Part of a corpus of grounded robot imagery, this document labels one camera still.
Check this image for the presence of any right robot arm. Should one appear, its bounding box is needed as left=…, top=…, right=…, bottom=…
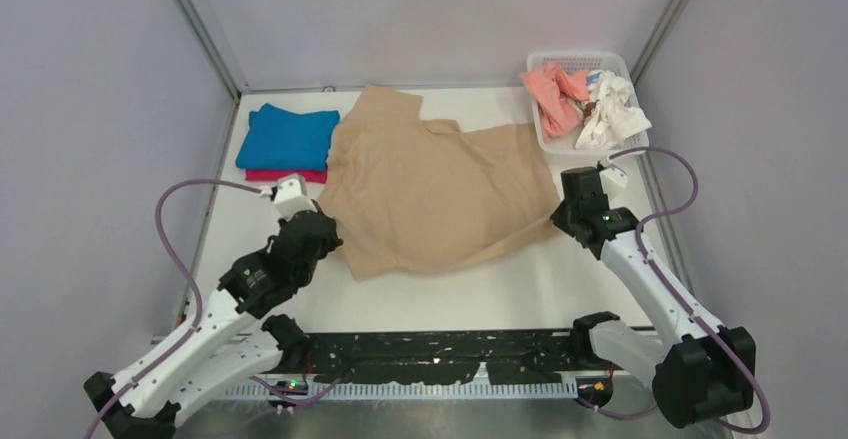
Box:
left=551, top=166, right=756, bottom=428

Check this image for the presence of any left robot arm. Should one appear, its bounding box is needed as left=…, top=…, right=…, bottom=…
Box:
left=84, top=211, right=343, bottom=438

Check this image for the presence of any white plastic basket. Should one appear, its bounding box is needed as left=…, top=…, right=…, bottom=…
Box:
left=522, top=51, right=649, bottom=156

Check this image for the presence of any folded magenta t shirt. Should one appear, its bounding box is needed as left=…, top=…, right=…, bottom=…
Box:
left=245, top=169, right=328, bottom=184

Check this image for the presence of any white t shirt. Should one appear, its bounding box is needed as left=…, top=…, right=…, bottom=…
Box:
left=575, top=69, right=652, bottom=150

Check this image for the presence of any folded blue t shirt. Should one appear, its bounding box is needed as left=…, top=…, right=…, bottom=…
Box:
left=235, top=103, right=341, bottom=171

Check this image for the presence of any pink t shirt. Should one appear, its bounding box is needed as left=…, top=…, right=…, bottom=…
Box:
left=519, top=63, right=590, bottom=142

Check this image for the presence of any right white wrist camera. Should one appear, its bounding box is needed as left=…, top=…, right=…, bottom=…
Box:
left=597, top=159, right=628, bottom=197

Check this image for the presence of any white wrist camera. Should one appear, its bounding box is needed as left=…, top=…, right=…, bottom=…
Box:
left=270, top=174, right=318, bottom=220
left=597, top=159, right=628, bottom=197

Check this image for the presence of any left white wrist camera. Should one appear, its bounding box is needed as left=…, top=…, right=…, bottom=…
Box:
left=270, top=174, right=318, bottom=220

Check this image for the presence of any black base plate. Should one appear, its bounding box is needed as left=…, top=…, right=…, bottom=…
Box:
left=270, top=329, right=610, bottom=385

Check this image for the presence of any aluminium frame rail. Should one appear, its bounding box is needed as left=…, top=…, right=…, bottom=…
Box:
left=140, top=329, right=743, bottom=403

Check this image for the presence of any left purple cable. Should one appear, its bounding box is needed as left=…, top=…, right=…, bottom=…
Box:
left=83, top=178, right=346, bottom=439

